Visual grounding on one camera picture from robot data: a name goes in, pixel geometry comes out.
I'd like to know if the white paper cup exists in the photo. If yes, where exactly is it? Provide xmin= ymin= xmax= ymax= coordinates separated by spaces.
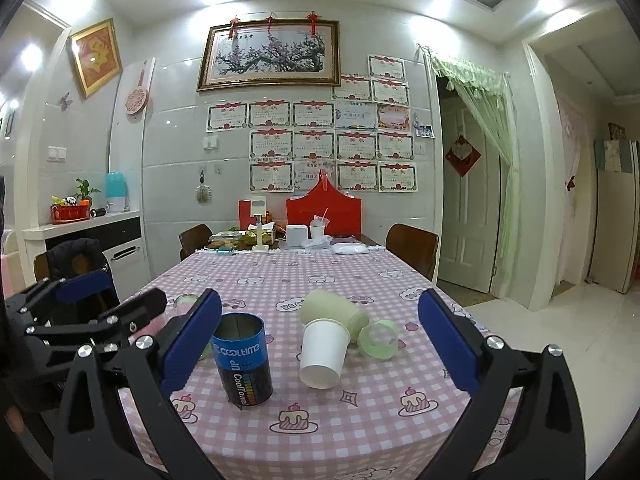
xmin=298 ymin=318 xmax=352 ymax=391

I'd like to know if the white side cabinet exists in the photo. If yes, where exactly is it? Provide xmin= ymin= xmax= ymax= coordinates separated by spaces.
xmin=22 ymin=210 xmax=149 ymax=293

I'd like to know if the red tray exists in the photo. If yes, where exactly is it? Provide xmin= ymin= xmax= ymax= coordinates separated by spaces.
xmin=50 ymin=203 xmax=91 ymax=224

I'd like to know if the blue tin can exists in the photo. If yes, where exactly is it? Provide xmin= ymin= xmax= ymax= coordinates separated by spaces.
xmin=211 ymin=312 xmax=274 ymax=406

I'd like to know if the brown wooden chair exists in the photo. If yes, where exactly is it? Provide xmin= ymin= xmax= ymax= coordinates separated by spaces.
xmin=385 ymin=223 xmax=440 ymax=282
xmin=178 ymin=224 xmax=215 ymax=261

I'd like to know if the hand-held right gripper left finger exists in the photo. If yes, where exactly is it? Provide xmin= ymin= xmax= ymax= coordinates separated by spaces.
xmin=52 ymin=288 xmax=226 ymax=480

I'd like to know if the white desk lamp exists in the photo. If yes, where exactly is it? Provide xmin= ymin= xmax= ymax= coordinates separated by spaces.
xmin=250 ymin=199 xmax=271 ymax=252

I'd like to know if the small potted plant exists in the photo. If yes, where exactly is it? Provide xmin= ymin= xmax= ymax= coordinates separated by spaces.
xmin=75 ymin=178 xmax=101 ymax=207

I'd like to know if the red gift bag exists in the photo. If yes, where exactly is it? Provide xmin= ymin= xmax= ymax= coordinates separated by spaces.
xmin=286 ymin=182 xmax=362 ymax=239

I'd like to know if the pink round wall ornament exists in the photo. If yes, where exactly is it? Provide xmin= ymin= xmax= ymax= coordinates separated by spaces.
xmin=125 ymin=60 xmax=151 ymax=116

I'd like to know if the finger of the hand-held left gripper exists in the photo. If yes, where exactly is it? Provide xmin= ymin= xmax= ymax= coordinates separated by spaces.
xmin=25 ymin=288 xmax=168 ymax=353
xmin=5 ymin=272 xmax=113 ymax=320

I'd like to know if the clear glass cup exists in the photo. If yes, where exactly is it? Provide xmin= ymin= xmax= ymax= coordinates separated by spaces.
xmin=172 ymin=294 xmax=201 ymax=317

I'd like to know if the green lace curtain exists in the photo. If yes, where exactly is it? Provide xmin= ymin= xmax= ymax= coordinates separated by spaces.
xmin=431 ymin=56 xmax=521 ymax=295

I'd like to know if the white panel door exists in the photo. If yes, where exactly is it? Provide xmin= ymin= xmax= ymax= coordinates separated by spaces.
xmin=439 ymin=96 xmax=502 ymax=295

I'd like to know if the teal and white humidifier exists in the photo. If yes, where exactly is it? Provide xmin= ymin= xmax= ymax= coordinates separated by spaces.
xmin=105 ymin=171 xmax=132 ymax=213

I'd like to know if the green lidded clear cup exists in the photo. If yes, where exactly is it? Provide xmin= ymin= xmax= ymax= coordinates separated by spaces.
xmin=357 ymin=319 xmax=401 ymax=361

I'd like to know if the white cup with straws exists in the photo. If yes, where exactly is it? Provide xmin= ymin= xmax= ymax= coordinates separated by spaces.
xmin=308 ymin=209 xmax=331 ymax=241

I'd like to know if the group of wall certificates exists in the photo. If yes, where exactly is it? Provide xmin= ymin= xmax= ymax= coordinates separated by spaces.
xmin=206 ymin=53 xmax=417 ymax=194

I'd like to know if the pale green cup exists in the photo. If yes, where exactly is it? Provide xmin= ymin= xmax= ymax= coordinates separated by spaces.
xmin=300 ymin=288 xmax=371 ymax=344

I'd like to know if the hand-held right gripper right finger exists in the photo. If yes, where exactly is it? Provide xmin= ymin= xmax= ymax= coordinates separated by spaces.
xmin=417 ymin=288 xmax=596 ymax=480

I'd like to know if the framed plum blossom painting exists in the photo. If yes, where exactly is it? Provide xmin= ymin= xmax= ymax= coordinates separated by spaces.
xmin=196 ymin=19 xmax=342 ymax=92

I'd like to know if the red diamond door ornament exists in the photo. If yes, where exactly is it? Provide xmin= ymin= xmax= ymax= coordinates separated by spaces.
xmin=445 ymin=133 xmax=483 ymax=177

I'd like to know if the chair with dark jacket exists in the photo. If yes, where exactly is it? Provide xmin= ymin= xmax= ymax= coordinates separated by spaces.
xmin=33 ymin=238 xmax=121 ymax=307

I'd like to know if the pink checked tablecloth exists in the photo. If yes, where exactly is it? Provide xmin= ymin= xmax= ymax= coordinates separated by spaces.
xmin=117 ymin=246 xmax=521 ymax=480

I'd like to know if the gold framed picture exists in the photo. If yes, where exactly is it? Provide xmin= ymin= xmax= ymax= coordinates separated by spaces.
xmin=69 ymin=18 xmax=123 ymax=99

